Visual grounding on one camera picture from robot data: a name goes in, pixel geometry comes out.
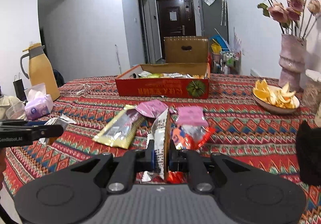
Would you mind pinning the white panel against wall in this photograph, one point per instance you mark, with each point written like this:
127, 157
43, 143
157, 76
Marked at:
254, 73

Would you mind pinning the wire storage rack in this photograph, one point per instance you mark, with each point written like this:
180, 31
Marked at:
226, 62

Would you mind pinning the white cracker snack packet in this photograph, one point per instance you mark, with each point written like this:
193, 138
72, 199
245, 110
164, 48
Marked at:
160, 134

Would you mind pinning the plate of orange peels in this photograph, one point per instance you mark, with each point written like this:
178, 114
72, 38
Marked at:
275, 99

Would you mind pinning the black cloth bag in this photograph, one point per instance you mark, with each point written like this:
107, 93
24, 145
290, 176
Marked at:
308, 153

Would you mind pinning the brown wooden chair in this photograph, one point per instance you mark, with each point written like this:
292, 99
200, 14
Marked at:
186, 49

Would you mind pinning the pink ceramic vase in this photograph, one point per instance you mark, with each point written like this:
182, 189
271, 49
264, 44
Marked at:
292, 61

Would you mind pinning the red cardboard snack box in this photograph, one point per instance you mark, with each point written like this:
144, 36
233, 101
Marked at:
177, 80

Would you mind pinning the long green snack bar pack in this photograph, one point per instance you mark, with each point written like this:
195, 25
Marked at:
121, 130

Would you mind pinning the clear plastic cup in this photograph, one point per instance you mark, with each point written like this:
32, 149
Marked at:
16, 112

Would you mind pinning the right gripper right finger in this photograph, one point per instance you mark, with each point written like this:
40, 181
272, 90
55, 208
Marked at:
189, 161

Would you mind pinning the person's left hand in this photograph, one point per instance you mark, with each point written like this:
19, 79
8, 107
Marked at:
3, 166

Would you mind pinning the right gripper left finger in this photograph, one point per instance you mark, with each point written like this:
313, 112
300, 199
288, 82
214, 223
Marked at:
126, 167

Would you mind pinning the purple tissue pack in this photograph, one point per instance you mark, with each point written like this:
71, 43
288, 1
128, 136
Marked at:
39, 103

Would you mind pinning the pink snack packet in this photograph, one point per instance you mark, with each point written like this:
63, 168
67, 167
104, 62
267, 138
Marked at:
191, 115
153, 108

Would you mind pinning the dark entrance door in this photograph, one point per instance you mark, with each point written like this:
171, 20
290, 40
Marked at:
175, 18

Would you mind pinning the patterned red tablecloth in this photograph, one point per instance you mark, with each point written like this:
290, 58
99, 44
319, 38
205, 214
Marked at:
243, 130

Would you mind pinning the grey refrigerator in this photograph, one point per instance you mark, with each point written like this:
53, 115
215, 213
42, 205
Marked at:
214, 18

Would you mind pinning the red orange chip bag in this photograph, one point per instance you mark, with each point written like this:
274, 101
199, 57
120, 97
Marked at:
184, 138

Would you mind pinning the yellow thermos jug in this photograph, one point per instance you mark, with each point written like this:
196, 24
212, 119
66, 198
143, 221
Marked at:
40, 69

